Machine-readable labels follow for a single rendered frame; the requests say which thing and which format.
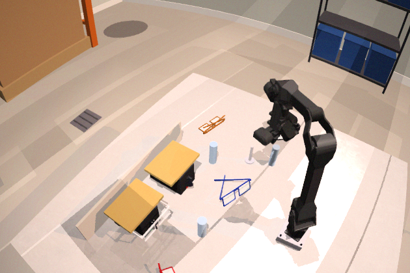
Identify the light grey cylinder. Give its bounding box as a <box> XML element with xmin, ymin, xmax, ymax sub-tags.
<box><xmin>209</xmin><ymin>141</ymin><xmax>217</xmax><ymax>164</ymax></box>
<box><xmin>268</xmin><ymin>144</ymin><xmax>280</xmax><ymax>166</ymax></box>
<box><xmin>197</xmin><ymin>216</ymin><xmax>207</xmax><ymax>237</ymax></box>

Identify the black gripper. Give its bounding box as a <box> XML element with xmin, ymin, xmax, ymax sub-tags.
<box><xmin>253</xmin><ymin>110</ymin><xmax>298</xmax><ymax>146</ymax></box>

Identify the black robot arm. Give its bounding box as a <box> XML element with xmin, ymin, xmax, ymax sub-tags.
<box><xmin>264</xmin><ymin>78</ymin><xmax>337</xmax><ymax>242</ymax></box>

